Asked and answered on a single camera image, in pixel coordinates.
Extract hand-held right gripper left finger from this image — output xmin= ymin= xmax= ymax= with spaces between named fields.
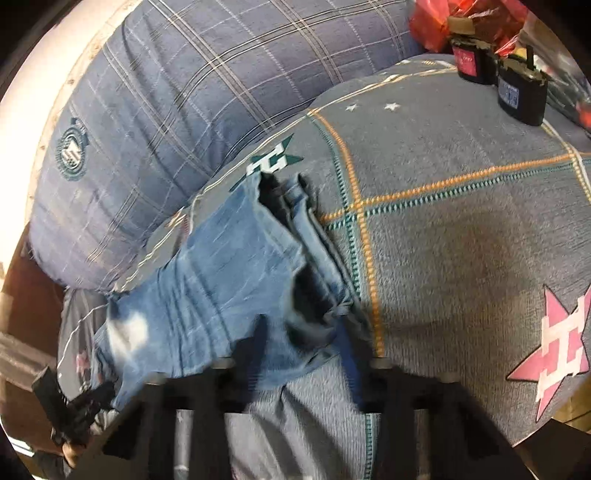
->
xmin=69 ymin=318 xmax=279 ymax=480

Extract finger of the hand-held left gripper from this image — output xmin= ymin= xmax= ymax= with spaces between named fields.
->
xmin=69 ymin=382 xmax=117 ymax=418

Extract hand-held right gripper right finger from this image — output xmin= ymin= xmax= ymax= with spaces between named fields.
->
xmin=344 ymin=342 xmax=525 ymax=480

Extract blue denim pants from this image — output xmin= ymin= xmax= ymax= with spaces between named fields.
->
xmin=92 ymin=173 xmax=385 ymax=414

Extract brown bed headboard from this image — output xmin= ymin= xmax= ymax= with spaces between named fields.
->
xmin=0 ymin=240 xmax=70 ymax=407

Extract grey star-print bed sheet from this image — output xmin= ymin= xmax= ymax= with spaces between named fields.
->
xmin=55 ymin=53 xmax=591 ymax=480

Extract blue plaid pillow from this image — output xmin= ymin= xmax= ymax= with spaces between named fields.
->
xmin=28 ymin=0 xmax=422 ymax=296

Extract black battery pack blue label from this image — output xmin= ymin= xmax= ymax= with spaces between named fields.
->
xmin=496 ymin=45 xmax=553 ymax=127

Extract black battery pack pink label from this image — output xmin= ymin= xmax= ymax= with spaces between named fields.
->
xmin=450 ymin=37 xmax=498 ymax=86

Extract red plastic bag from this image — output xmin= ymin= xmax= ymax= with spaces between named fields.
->
xmin=410 ymin=0 xmax=539 ymax=55

